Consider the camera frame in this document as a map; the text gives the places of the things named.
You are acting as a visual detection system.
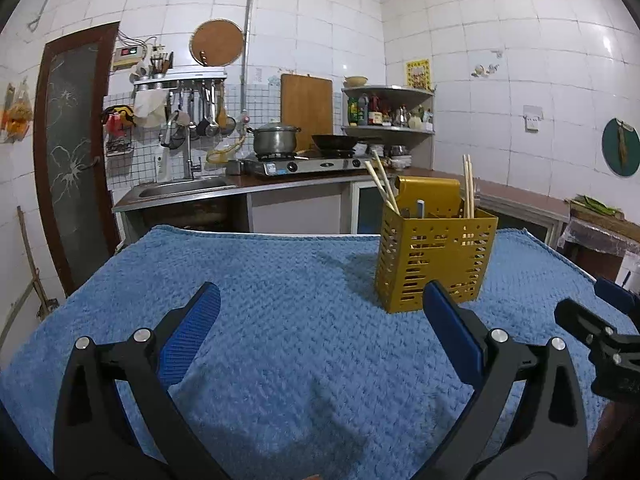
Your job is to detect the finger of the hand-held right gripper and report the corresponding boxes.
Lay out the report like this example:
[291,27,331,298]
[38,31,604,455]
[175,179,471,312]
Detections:
[554,298,640,403]
[594,276,640,321]

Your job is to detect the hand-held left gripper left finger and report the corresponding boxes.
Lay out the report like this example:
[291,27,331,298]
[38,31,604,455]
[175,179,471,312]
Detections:
[52,281,232,480]

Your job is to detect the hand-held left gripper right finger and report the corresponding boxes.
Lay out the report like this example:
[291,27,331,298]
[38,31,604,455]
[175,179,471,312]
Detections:
[407,280,591,480]

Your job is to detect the yellow perforated utensil holder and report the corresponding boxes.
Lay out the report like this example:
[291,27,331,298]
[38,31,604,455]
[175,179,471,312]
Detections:
[375,176,499,314]

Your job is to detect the cream chopstick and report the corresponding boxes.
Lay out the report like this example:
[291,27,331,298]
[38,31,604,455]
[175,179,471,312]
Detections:
[364,160,399,215]
[467,154,477,219]
[462,155,472,219]
[371,149,402,213]

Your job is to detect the plastic covered side table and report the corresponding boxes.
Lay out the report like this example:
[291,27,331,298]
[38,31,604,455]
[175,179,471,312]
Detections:
[557,195,640,286]

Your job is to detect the green vegetables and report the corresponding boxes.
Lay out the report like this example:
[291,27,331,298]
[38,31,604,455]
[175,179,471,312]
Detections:
[572,194,626,215]

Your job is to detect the blue textured towel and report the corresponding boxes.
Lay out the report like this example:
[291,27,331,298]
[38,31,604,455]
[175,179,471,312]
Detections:
[0,225,631,480]

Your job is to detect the kitchen counter with cabinets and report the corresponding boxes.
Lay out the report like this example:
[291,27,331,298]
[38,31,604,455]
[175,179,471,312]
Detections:
[112,167,571,248]

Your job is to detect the green round board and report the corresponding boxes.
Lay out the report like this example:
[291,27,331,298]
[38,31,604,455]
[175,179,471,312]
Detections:
[601,117,640,177]

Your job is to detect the steel kitchen sink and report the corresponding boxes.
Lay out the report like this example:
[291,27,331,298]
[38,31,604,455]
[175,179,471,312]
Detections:
[112,175,240,213]

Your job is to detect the metal faucet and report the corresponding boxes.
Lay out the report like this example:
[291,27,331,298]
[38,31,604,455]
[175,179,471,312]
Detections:
[160,110,203,181]

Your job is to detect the wooden broom stick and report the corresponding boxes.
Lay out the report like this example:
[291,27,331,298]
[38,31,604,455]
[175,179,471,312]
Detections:
[0,205,63,356]

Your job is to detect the steel cooking pot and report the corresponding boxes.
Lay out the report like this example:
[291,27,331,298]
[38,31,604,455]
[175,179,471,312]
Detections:
[246,121,302,157]

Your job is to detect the row of hanging kitchen tools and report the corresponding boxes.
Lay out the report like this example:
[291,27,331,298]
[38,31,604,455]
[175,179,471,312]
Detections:
[160,82,238,151]

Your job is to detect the steel gas stove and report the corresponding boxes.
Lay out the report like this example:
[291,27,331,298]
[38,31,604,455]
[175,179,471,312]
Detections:
[241,152,377,177]

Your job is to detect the brown door with cracked glass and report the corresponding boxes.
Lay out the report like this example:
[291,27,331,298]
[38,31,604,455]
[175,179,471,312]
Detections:
[32,21,123,297]

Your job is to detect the black wok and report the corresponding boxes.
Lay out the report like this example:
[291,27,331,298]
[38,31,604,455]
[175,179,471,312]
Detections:
[311,132,362,153]

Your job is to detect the red and yellow bag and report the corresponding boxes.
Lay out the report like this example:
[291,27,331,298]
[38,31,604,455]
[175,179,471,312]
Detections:
[101,105,136,137]

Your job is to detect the white hanging cloth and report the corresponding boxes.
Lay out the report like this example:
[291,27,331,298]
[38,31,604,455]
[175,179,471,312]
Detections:
[132,89,167,128]

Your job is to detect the metal corner shelf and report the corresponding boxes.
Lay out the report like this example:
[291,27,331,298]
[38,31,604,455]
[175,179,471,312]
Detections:
[341,84,437,136]

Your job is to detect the wooden cutting board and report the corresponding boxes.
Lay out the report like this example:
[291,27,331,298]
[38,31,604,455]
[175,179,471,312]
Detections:
[280,73,334,150]

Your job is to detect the hanging plastic bags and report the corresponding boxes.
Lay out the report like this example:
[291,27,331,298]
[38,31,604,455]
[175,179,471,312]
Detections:
[0,80,33,145]

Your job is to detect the beige electrical box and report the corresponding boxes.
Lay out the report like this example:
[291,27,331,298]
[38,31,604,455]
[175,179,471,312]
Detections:
[111,44,146,72]

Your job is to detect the round bamboo lid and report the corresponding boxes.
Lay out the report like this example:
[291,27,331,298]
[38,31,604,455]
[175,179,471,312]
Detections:
[188,19,245,67]

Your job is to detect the yellow hose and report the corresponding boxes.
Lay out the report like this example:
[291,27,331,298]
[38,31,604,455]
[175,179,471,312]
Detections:
[206,136,242,164]

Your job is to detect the wall utensil rack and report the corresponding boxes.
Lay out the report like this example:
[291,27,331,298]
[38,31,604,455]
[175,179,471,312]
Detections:
[131,66,228,92]

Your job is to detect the yellow wall poster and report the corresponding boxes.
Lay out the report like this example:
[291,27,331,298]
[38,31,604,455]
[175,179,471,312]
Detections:
[405,58,432,88]

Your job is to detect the grey wall pipe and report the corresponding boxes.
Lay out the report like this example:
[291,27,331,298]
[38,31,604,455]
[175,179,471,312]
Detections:
[240,0,258,133]

